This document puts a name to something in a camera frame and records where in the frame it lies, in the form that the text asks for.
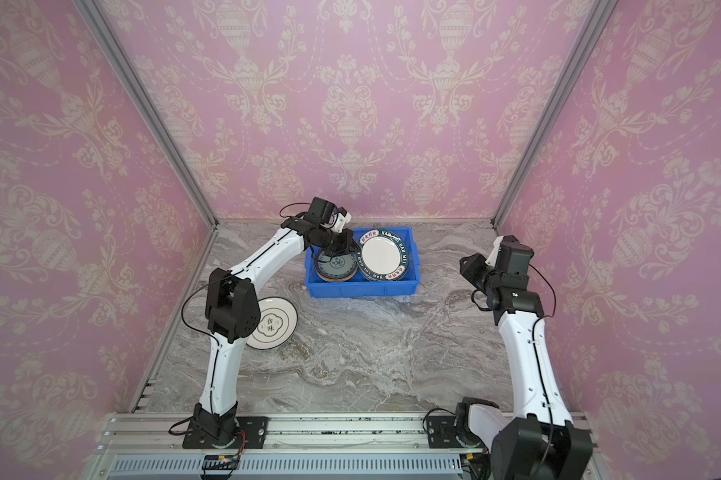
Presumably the teal patterned plate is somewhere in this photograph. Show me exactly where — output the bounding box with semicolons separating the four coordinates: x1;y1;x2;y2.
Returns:
314;250;358;282

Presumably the large green-rim white plate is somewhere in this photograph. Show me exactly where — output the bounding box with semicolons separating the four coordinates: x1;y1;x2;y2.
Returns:
356;228;411;281

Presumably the white plate black flower outline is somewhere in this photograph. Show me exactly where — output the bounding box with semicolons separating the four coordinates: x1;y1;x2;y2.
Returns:
246;297;298;350

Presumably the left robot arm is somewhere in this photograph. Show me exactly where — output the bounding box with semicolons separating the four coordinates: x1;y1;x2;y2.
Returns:
184;197;360;448

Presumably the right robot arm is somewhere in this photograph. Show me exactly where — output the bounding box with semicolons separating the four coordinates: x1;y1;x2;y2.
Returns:
456;235;594;479

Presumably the blue plastic bin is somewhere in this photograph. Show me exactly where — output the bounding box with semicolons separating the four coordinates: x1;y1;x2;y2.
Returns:
304;226;421;298

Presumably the small circuit board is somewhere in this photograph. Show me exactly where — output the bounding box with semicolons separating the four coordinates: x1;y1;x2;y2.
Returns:
202;455;240;475

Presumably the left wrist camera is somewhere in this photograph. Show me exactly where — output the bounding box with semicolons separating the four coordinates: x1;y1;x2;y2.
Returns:
332;207;352;233

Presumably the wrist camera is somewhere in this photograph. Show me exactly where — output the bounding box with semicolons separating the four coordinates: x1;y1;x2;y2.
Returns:
332;207;352;233
486;236;504;268

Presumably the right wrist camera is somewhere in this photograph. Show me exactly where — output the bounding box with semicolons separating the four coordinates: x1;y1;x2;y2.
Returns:
486;236;504;268

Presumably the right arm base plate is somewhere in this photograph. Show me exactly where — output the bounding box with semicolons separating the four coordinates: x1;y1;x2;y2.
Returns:
423;414;474;449

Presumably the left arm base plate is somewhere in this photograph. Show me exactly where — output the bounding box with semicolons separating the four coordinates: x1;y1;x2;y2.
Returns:
182;416;270;451

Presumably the aluminium front rail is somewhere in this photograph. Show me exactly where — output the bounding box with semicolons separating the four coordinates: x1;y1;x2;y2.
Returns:
80;411;611;480

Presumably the right corner aluminium post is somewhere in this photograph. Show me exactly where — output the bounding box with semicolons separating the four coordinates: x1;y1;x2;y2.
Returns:
492;0;618;233

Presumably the corner aluminium post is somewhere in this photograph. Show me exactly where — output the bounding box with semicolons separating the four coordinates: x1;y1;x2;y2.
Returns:
492;0;618;233
72;0;220;230

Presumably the left corner aluminium post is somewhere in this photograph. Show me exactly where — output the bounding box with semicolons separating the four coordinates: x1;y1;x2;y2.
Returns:
72;0;220;230

